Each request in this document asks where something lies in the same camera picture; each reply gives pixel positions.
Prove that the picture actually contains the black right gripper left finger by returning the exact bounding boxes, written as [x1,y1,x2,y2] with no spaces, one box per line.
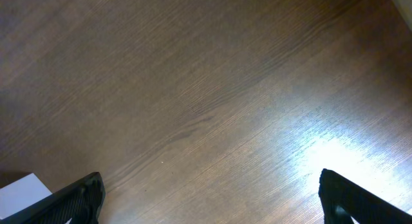
[1,172,106,224]

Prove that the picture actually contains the white pink open box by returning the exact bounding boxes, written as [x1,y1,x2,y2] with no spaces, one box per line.
[1,173,52,220]

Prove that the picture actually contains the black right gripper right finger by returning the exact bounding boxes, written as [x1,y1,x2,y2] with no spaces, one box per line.
[319,169,411,224]

